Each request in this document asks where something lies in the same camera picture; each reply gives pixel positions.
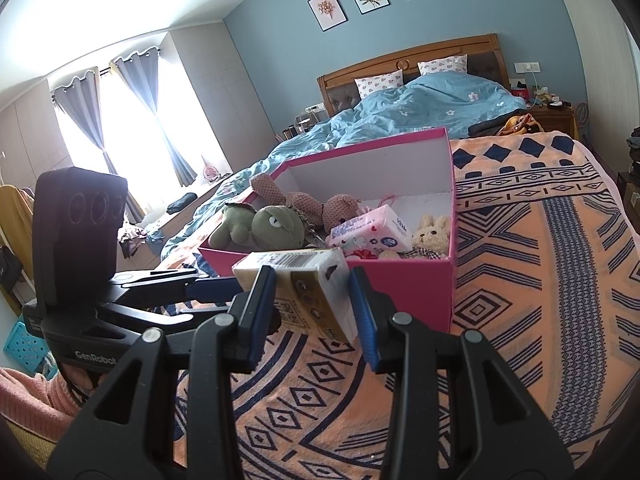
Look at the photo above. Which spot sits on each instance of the wooden headboard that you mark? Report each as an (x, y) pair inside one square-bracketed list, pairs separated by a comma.
[(350, 77)]

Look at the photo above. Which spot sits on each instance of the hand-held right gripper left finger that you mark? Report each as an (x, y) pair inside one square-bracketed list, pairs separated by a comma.
[(260, 315)]

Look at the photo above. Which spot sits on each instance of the dark cups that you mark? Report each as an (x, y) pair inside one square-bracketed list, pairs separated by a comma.
[(295, 127)]

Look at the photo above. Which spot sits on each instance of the white dotted pillow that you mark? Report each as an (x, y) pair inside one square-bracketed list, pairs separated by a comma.
[(380, 82), (442, 65)]

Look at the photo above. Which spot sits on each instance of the white wall socket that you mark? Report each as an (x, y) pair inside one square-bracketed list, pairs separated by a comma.
[(314, 107), (526, 66)]

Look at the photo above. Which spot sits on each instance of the pink knitted bunny plush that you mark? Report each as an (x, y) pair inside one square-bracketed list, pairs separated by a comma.
[(305, 200)]

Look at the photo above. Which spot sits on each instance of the black bag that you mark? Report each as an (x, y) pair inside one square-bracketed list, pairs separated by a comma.
[(9, 270)]

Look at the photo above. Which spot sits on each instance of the framed pink flower picture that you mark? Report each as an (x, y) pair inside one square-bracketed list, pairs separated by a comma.
[(327, 11)]

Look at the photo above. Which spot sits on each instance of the small pink fan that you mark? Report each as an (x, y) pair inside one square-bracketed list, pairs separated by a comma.
[(211, 172)]

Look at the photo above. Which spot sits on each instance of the blue-grey curtain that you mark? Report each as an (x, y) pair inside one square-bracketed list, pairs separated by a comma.
[(80, 110), (142, 90)]

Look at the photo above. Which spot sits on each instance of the wooden nightstand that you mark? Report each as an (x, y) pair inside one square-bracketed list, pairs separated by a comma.
[(552, 122)]

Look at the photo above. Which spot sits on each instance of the mustard knit garment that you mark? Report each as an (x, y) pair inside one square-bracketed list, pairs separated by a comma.
[(30, 437)]

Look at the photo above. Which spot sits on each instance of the pink floral tissue packet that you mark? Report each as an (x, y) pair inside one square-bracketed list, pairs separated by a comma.
[(372, 230)]

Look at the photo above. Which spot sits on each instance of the blue duvet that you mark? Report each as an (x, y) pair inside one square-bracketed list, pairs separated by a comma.
[(400, 110)]

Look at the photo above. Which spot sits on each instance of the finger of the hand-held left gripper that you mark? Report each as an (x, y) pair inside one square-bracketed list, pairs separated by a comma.
[(170, 325), (210, 289)]

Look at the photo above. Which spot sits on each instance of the orange patterned blanket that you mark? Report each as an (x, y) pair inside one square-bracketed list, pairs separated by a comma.
[(540, 285)]

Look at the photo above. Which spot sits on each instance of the yellow patterned cloth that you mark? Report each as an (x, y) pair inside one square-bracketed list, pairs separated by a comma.
[(522, 125)]

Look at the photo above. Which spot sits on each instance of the small red box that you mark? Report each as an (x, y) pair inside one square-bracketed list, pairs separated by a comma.
[(520, 92)]

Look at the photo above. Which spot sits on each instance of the dark folded cloth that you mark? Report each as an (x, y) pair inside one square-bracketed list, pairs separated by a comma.
[(181, 202)]

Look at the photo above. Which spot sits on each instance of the person's left forearm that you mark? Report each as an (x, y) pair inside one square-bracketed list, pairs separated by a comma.
[(35, 395)]

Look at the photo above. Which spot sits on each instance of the blue plastic basket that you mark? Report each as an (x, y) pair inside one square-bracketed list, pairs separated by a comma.
[(25, 347)]

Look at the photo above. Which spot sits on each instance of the crumpled clothes heap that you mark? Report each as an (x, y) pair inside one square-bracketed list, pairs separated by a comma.
[(137, 240)]

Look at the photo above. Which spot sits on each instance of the cream bunny plush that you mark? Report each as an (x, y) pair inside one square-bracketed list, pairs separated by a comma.
[(432, 235)]

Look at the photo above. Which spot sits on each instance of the green plush toy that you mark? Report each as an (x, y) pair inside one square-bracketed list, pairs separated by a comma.
[(272, 227)]

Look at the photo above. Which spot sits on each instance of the pile of dark clothes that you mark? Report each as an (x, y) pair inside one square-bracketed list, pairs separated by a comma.
[(631, 160)]

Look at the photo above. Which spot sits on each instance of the round grey disc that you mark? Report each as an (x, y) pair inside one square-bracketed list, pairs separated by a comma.
[(582, 120)]

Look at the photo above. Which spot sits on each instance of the pink cardboard box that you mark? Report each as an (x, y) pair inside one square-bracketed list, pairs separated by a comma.
[(415, 290)]

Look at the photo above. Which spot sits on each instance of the brown tissue packet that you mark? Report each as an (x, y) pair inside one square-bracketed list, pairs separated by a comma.
[(310, 290)]

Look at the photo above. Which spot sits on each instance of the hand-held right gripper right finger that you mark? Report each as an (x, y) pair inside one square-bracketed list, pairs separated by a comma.
[(362, 320)]

